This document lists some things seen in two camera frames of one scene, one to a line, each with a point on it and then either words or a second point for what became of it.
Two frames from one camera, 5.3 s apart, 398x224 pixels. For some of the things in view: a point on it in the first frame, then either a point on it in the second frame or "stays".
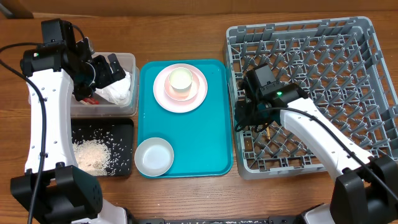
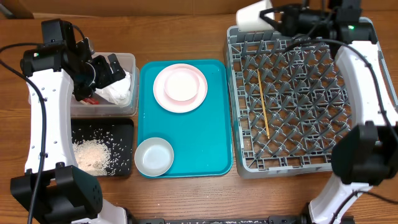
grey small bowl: [153, 157] stays
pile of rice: [92, 157] stays
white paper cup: [180, 79] to [248, 18]
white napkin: [117, 93] stays
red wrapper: [90, 101] stays
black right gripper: [244, 118] to [289, 18]
